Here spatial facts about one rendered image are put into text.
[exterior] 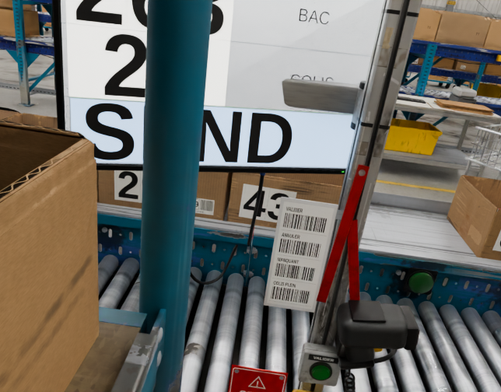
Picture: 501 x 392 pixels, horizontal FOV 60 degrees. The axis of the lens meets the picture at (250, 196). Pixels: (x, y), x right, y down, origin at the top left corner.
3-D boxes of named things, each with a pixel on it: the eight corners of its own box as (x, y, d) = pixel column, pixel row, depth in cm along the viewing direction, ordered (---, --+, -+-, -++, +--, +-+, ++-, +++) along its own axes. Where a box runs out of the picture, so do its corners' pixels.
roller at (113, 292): (65, 405, 90) (42, 404, 90) (141, 268, 138) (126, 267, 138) (62, 387, 88) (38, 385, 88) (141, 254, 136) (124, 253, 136)
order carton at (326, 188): (225, 222, 134) (232, 170, 128) (236, 187, 161) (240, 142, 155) (353, 240, 134) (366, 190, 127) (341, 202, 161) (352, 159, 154)
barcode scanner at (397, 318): (414, 379, 69) (423, 325, 65) (337, 376, 69) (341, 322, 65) (403, 349, 75) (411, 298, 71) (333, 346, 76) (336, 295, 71)
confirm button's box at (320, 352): (297, 383, 75) (304, 353, 72) (296, 370, 78) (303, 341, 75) (337, 390, 75) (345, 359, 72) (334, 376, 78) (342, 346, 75)
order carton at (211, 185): (97, 204, 135) (96, 152, 129) (128, 172, 162) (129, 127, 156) (222, 222, 134) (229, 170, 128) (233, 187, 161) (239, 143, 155)
